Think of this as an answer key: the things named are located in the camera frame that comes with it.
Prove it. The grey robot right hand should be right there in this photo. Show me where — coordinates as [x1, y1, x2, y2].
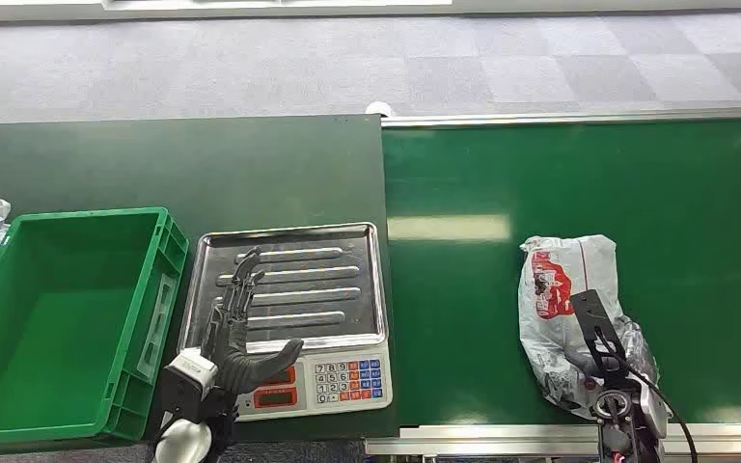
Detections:
[564, 348, 625, 380]

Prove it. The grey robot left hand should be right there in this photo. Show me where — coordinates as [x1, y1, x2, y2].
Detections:
[201, 247, 305, 395]

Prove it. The grey package with red print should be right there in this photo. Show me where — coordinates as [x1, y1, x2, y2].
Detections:
[518, 234, 661, 422]

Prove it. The green conveyor belt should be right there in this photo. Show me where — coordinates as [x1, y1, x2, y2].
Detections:
[381, 118, 741, 427]

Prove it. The white scale with steel tray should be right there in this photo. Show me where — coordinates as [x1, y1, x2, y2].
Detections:
[177, 221, 394, 423]

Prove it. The green plastic crate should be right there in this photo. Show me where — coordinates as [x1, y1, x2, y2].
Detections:
[0, 205, 190, 449]

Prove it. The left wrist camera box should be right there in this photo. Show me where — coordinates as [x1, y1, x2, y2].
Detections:
[155, 347, 237, 426]

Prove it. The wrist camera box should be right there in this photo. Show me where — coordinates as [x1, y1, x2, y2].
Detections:
[568, 288, 629, 385]
[155, 347, 237, 426]

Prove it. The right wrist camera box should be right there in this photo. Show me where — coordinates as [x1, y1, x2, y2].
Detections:
[568, 288, 629, 385]

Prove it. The aluminium conveyor frame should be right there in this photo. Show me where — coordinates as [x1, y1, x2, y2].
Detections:
[364, 106, 741, 463]

